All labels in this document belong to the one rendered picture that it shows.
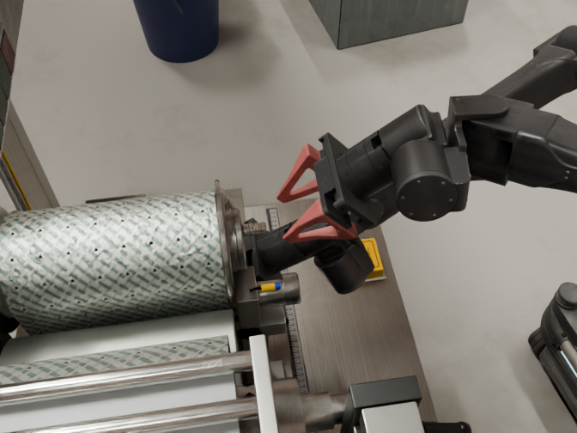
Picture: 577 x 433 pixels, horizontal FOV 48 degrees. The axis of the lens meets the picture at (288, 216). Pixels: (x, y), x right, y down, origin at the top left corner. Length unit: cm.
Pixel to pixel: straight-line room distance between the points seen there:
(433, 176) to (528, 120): 13
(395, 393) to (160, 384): 17
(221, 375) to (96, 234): 30
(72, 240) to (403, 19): 249
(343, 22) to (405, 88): 40
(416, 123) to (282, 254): 31
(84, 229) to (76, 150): 196
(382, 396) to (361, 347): 62
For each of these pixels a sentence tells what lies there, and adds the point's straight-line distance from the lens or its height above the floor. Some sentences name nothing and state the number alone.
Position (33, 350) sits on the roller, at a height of 123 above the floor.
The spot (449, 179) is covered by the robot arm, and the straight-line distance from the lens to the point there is 61.
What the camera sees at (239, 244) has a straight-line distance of 73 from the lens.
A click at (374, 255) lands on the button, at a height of 92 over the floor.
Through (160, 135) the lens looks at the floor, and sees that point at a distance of 266.
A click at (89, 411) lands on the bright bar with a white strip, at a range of 49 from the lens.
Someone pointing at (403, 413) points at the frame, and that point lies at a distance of 48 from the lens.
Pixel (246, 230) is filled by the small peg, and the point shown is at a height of 128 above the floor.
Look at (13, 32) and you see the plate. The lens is 128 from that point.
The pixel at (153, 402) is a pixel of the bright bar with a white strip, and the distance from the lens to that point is 49.
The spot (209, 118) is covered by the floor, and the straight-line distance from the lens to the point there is 270.
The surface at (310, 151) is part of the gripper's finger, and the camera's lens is 73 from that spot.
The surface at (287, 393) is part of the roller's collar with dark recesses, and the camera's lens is 55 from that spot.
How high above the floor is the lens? 188
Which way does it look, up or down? 53 degrees down
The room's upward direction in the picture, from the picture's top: straight up
